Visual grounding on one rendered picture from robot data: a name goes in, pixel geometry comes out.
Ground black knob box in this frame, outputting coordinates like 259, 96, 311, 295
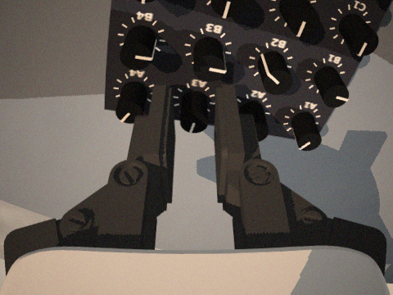
104, 0, 391, 151

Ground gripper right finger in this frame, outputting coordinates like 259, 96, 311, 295
215, 84, 386, 276

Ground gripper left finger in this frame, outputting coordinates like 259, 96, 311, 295
3, 84, 175, 277

